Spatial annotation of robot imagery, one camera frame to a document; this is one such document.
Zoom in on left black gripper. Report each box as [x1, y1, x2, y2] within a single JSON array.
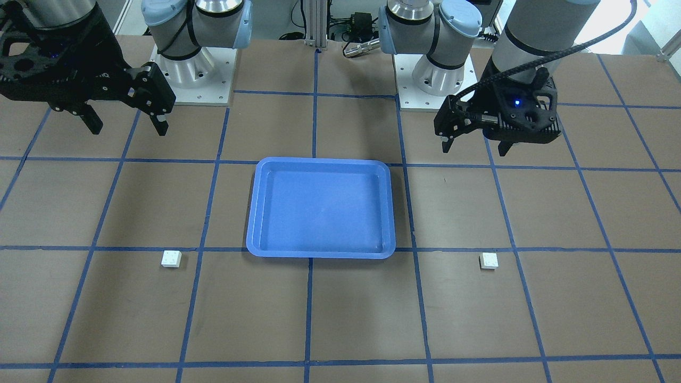
[[434, 68, 562, 157]]

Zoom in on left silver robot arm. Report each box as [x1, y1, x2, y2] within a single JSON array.
[[378, 1, 599, 156]]

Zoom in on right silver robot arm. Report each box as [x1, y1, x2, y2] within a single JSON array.
[[2, 1, 252, 136]]

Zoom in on white block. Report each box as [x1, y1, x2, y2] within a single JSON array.
[[479, 252, 499, 270], [160, 249, 182, 269]]

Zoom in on silver cylindrical connector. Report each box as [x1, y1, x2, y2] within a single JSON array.
[[342, 38, 381, 59]]

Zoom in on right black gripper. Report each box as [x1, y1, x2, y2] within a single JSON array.
[[2, 6, 176, 137]]

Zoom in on black power adapter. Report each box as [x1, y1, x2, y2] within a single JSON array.
[[348, 12, 373, 34]]

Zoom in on aluminium frame post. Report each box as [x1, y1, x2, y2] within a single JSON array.
[[300, 1, 330, 52]]

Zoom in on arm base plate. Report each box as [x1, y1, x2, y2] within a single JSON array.
[[393, 54, 477, 112], [150, 46, 240, 106]]

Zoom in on black braided cable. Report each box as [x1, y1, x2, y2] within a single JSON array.
[[456, 0, 638, 102]]

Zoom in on blue plastic tray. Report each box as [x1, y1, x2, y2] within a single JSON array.
[[246, 157, 396, 260]]

